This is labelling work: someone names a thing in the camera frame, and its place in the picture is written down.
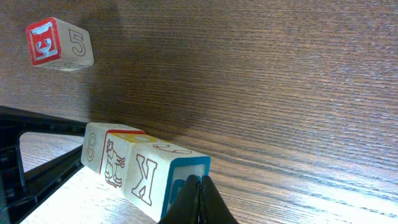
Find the red E wooden block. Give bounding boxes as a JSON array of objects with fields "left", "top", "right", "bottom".
[{"left": 25, "top": 17, "right": 95, "bottom": 72}]

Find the green V wooden block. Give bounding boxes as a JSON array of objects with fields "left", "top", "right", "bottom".
[{"left": 99, "top": 133, "right": 170, "bottom": 189}]

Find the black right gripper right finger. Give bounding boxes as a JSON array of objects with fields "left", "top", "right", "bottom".
[{"left": 199, "top": 175, "right": 238, "bottom": 224}]

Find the blue-sided wooden block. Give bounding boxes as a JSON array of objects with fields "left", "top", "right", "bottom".
[{"left": 81, "top": 123, "right": 145, "bottom": 174}]

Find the K wooden block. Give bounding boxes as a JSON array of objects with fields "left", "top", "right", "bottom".
[{"left": 124, "top": 142, "right": 211, "bottom": 222}]

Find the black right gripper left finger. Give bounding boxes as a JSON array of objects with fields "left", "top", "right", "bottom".
[{"left": 158, "top": 175, "right": 201, "bottom": 224}]

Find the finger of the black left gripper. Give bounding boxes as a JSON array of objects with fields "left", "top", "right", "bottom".
[{"left": 1, "top": 106, "right": 86, "bottom": 223}]

